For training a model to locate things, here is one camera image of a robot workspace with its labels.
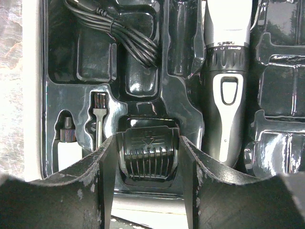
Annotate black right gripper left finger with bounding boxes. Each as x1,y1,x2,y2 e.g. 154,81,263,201
0,136,117,229

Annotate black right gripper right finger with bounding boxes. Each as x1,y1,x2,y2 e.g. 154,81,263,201
178,136,305,229

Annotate small white oil bottle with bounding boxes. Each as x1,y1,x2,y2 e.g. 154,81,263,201
57,116,82,171

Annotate black comb guard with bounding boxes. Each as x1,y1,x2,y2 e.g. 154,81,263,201
116,115,180,188

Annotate black cleaning brush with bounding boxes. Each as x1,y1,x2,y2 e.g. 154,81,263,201
92,92,108,150

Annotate black silver hair clipper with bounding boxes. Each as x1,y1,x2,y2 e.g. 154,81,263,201
202,0,252,167

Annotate black power cable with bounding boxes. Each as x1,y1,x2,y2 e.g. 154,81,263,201
65,0,160,69

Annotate white cardboard box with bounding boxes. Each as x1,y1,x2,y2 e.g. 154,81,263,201
22,0,187,229

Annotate black plastic tray insert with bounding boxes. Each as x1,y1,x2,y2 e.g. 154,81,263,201
40,0,305,198

